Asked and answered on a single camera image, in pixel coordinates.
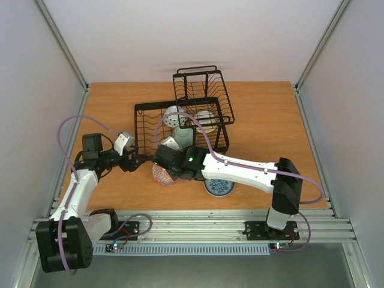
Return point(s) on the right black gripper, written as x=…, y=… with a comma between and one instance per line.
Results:
x=162, y=157

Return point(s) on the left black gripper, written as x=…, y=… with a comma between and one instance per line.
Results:
x=133, y=166

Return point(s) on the pale green bowl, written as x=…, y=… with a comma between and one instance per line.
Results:
x=184, y=137

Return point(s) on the blue floral bowl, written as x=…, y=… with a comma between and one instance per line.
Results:
x=218, y=186

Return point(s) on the white bowl black diamonds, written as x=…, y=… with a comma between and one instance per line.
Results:
x=174, y=121

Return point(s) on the black wire dish rack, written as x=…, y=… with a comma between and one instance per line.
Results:
x=196, y=89

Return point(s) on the yellow sun pattern bowl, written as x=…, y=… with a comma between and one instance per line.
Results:
x=207, y=120

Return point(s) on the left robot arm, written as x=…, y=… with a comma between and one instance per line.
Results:
x=66, y=240

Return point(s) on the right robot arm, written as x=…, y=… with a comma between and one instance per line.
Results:
x=280, y=179

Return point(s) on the red patterned bowl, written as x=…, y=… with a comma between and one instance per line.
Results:
x=161, y=176

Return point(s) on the bottom bowl of stack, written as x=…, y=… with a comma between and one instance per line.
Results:
x=219, y=195

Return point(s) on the left controller board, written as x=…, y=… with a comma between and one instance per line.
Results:
x=113, y=248

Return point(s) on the controller board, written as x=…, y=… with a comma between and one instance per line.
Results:
x=113, y=248
x=279, y=245

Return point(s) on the right controller board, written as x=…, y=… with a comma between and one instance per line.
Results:
x=279, y=245

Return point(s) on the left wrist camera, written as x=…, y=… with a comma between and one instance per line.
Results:
x=123, y=140

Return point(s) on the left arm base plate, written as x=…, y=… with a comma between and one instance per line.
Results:
x=130, y=228

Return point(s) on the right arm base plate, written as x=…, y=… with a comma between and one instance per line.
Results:
x=259, y=231

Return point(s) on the grey slotted cable duct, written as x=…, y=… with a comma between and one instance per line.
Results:
x=141, y=250

